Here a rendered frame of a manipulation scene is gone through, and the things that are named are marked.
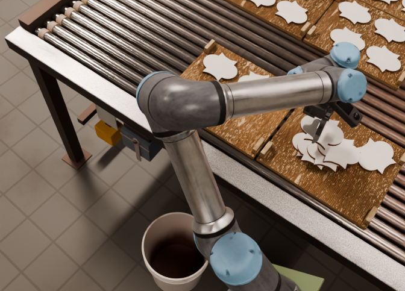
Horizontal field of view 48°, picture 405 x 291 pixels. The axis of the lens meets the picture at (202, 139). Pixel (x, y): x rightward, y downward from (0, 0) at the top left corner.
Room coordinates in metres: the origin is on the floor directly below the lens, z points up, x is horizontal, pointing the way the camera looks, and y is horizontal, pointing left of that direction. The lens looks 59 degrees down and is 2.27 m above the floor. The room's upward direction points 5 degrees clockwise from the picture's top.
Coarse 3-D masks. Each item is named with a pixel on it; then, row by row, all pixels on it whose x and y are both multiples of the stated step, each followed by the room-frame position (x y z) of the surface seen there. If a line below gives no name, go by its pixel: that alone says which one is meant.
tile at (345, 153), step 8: (344, 144) 0.81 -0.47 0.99; (352, 144) 0.81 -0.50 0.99; (320, 152) 0.77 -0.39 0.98; (328, 152) 0.77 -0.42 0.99; (336, 152) 0.77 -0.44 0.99; (344, 152) 0.77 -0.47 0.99; (352, 152) 0.78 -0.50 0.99; (328, 160) 0.74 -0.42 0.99; (336, 160) 0.74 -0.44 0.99; (344, 160) 0.74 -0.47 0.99; (352, 160) 0.75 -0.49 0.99; (344, 168) 0.72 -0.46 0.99
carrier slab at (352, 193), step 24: (288, 120) 0.92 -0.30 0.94; (288, 144) 0.82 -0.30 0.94; (360, 144) 0.85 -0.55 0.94; (288, 168) 0.73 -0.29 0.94; (312, 168) 0.73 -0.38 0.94; (336, 168) 0.74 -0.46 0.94; (360, 168) 0.75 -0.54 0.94; (312, 192) 0.65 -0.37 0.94; (336, 192) 0.65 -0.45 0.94; (360, 192) 0.66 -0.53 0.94; (384, 192) 0.67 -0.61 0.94; (360, 216) 0.58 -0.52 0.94
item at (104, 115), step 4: (96, 108) 0.99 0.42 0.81; (100, 108) 0.97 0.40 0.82; (100, 112) 0.98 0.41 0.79; (104, 112) 0.96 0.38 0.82; (100, 116) 0.98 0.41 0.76; (104, 116) 0.97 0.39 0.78; (108, 116) 0.95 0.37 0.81; (112, 116) 0.94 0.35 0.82; (104, 120) 0.97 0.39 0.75; (108, 120) 0.96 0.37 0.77; (112, 120) 0.95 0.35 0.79; (108, 124) 0.96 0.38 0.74; (112, 124) 0.95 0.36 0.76; (116, 124) 0.94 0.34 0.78; (116, 128) 0.94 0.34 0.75
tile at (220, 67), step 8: (208, 56) 1.18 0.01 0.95; (216, 56) 1.18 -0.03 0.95; (224, 56) 1.18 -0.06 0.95; (208, 64) 1.13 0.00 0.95; (216, 64) 1.14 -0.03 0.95; (224, 64) 1.14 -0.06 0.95; (232, 64) 1.15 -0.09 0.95; (208, 72) 1.10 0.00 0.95; (216, 72) 1.10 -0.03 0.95; (224, 72) 1.10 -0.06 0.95; (232, 72) 1.11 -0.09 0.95
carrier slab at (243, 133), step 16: (224, 48) 1.23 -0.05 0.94; (192, 64) 1.14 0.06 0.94; (240, 64) 1.16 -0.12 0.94; (208, 80) 1.07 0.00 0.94; (224, 80) 1.08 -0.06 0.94; (272, 112) 0.95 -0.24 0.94; (288, 112) 0.96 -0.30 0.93; (208, 128) 0.86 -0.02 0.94; (224, 128) 0.86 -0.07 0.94; (240, 128) 0.87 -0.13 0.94; (256, 128) 0.87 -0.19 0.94; (272, 128) 0.88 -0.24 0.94; (240, 144) 0.80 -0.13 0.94
